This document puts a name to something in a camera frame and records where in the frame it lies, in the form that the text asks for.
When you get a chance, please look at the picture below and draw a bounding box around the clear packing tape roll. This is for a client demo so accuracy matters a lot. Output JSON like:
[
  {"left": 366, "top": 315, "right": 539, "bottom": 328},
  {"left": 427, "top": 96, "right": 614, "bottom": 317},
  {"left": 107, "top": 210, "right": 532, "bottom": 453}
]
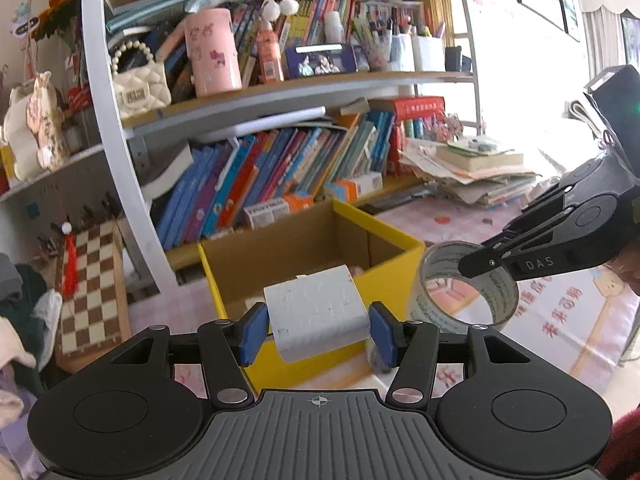
[{"left": 407, "top": 240, "right": 520, "bottom": 334}]

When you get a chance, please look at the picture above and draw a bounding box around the white foam block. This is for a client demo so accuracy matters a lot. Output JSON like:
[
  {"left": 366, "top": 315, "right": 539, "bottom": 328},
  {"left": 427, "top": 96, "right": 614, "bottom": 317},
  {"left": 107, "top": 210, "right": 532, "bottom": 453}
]
[{"left": 264, "top": 266, "right": 370, "bottom": 363}]

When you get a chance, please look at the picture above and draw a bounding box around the pink checkered table mat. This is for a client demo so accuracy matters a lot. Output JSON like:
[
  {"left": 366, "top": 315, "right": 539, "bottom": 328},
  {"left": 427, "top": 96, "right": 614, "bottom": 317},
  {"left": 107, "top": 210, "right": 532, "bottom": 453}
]
[{"left": 127, "top": 188, "right": 640, "bottom": 411}]

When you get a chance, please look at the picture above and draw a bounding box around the pile of papers and books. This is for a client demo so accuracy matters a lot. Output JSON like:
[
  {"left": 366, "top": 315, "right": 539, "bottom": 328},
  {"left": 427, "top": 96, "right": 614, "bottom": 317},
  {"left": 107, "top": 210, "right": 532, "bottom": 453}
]
[{"left": 400, "top": 138, "right": 540, "bottom": 207}]

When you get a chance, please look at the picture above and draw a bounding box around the wooden chess board box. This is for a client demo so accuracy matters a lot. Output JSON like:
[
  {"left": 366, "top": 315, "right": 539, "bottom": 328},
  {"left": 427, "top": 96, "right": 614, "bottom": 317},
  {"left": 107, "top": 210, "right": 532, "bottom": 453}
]
[{"left": 54, "top": 220, "right": 131, "bottom": 374}]

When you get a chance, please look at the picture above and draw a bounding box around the yellow cardboard box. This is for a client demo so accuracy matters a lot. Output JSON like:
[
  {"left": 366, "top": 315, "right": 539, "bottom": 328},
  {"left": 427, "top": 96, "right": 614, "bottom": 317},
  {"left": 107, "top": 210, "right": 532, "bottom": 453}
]
[{"left": 198, "top": 200, "right": 425, "bottom": 390}]

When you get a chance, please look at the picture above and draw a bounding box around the row of leaning books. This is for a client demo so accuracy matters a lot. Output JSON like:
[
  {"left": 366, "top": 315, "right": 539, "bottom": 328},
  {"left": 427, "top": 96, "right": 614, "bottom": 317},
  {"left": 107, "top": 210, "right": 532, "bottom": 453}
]
[{"left": 142, "top": 112, "right": 378, "bottom": 250}]

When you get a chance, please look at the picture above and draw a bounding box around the orange white medicine box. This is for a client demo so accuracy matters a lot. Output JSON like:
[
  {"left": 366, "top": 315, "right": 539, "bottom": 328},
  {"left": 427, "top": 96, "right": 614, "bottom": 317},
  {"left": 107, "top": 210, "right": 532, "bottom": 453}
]
[{"left": 323, "top": 171, "right": 383, "bottom": 203}]

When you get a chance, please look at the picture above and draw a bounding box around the red tassel ornament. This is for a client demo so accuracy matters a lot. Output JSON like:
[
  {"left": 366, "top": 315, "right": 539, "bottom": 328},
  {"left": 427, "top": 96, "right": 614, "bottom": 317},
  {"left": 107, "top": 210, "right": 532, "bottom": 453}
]
[{"left": 61, "top": 221, "right": 78, "bottom": 300}]

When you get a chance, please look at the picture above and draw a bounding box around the white pen holder cup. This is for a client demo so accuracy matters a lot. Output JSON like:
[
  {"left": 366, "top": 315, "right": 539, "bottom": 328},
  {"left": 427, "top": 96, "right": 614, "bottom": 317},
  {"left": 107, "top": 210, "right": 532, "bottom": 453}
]
[{"left": 412, "top": 36, "right": 445, "bottom": 72}]

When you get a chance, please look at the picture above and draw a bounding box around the red thick dictionary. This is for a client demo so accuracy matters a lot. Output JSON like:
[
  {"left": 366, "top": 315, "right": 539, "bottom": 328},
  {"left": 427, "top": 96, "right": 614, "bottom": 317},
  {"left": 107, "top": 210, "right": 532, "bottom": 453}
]
[{"left": 367, "top": 96, "right": 446, "bottom": 176}]

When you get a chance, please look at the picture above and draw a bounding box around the pile of clothes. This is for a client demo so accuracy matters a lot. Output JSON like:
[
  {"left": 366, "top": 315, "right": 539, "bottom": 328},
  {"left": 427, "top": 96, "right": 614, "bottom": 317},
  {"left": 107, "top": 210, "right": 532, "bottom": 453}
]
[{"left": 1, "top": 255, "right": 62, "bottom": 479}]

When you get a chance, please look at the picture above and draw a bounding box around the white quilted handbag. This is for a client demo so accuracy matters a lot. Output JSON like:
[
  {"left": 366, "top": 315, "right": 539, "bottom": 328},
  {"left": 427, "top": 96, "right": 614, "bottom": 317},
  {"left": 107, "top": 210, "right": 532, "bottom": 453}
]
[{"left": 111, "top": 40, "right": 171, "bottom": 119}]

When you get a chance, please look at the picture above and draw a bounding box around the lucky cat figurine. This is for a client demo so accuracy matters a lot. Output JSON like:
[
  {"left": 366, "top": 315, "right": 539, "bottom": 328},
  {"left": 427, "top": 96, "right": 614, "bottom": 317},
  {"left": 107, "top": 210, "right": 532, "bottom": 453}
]
[{"left": 2, "top": 70, "right": 70, "bottom": 181}]

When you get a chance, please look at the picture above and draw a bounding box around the blue photo tin box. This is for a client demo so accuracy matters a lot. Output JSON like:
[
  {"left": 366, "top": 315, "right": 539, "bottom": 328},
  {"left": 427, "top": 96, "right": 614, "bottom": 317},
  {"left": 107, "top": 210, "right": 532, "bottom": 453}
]
[{"left": 284, "top": 44, "right": 358, "bottom": 79}]

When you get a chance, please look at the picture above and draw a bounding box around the orange pink bottle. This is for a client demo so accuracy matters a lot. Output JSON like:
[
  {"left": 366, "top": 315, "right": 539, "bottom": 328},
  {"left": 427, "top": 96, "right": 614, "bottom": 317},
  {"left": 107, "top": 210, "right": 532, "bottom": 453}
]
[{"left": 256, "top": 20, "right": 284, "bottom": 84}]

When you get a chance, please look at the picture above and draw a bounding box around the pink cylindrical container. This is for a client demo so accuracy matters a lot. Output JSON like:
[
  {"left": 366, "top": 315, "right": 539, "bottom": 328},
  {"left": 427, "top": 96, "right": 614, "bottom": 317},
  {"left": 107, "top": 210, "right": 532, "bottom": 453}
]
[{"left": 184, "top": 8, "right": 242, "bottom": 98}]

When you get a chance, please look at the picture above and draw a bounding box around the white shelf frame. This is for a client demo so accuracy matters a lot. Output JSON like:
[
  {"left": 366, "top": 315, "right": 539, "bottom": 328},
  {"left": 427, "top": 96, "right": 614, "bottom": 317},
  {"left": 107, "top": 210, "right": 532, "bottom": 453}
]
[{"left": 0, "top": 0, "right": 484, "bottom": 296}]

